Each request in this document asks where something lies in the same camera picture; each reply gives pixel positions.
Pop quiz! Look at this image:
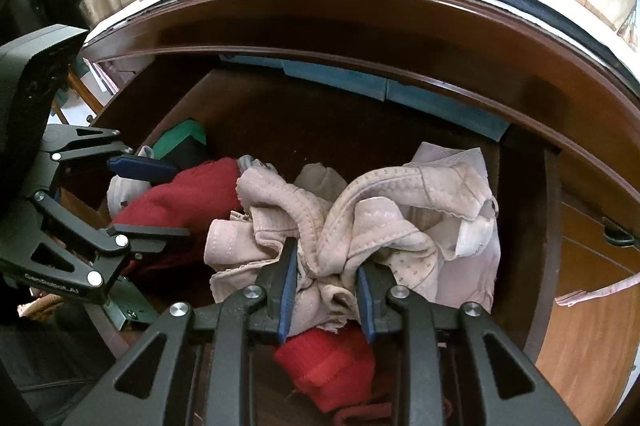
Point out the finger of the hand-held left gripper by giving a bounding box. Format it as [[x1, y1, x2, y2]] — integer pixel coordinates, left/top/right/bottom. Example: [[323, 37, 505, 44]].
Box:
[[27, 190, 192, 259], [37, 125, 180, 183]]

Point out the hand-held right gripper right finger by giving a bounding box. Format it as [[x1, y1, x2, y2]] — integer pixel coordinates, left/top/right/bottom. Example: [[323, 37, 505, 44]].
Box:
[[356, 263, 581, 426]]

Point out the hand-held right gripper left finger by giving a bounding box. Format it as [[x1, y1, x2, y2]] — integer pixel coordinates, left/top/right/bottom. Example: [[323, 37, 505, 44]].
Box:
[[62, 236, 301, 426]]

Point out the green cloth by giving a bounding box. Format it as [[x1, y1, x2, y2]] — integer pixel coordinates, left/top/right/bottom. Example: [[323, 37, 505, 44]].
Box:
[[150, 119, 208, 162]]

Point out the dark red garment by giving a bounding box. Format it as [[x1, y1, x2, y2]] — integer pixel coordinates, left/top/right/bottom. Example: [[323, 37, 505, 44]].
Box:
[[107, 157, 246, 272]]

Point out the red knit sock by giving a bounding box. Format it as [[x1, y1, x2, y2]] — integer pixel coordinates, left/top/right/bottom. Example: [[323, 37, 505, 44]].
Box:
[[274, 325, 377, 413]]

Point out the beige bra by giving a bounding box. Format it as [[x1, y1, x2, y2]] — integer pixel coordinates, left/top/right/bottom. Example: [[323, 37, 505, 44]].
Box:
[[204, 141, 502, 337]]

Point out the grey sock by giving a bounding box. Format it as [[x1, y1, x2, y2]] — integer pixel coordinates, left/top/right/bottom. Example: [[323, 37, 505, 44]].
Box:
[[236, 154, 277, 177]]

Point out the taupe sock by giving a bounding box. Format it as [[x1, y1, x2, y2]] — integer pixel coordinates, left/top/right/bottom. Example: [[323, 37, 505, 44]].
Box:
[[294, 162, 349, 203]]

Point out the white garment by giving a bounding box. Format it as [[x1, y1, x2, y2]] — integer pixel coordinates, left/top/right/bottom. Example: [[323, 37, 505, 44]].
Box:
[[106, 146, 156, 219]]

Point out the pink strap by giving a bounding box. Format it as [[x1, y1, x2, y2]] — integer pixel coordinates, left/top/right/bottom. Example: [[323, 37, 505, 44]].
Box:
[[555, 273, 640, 308]]

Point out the dark metal handle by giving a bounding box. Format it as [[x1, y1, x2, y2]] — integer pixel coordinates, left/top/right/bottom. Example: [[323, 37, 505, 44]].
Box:
[[601, 216, 640, 251]]

